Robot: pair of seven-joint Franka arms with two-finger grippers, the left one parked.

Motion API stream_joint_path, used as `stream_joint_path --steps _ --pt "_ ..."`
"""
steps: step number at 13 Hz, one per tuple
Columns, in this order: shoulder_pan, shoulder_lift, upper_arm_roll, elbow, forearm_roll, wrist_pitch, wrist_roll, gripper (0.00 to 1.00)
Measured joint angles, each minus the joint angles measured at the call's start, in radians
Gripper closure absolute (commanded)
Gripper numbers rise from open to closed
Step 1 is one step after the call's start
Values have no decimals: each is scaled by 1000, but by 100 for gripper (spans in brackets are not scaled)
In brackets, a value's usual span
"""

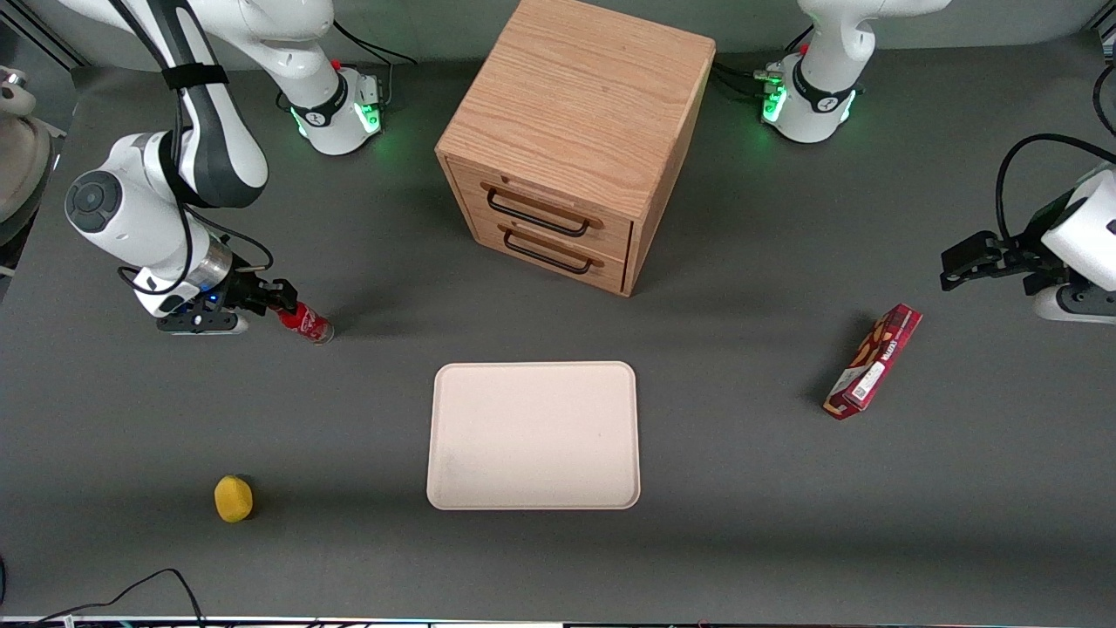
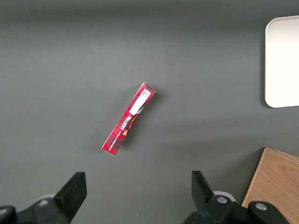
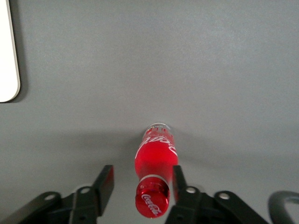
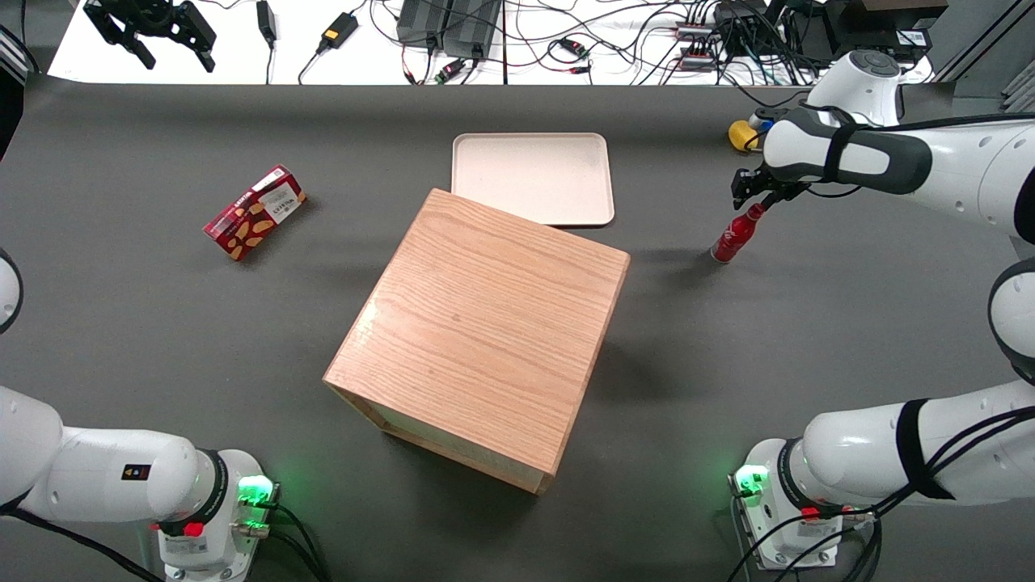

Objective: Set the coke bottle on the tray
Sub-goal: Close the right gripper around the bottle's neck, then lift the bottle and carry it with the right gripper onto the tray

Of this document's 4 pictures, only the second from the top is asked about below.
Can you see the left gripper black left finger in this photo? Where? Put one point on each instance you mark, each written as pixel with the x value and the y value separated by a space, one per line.
pixel 67 198

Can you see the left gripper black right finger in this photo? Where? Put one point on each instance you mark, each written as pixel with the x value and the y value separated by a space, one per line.
pixel 203 196

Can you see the cream plastic tray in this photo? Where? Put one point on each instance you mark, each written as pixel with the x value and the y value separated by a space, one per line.
pixel 282 63

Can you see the wooden drawer cabinet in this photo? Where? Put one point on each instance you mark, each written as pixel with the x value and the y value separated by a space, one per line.
pixel 275 182

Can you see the red cookie box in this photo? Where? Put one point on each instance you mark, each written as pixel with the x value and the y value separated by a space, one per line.
pixel 130 116

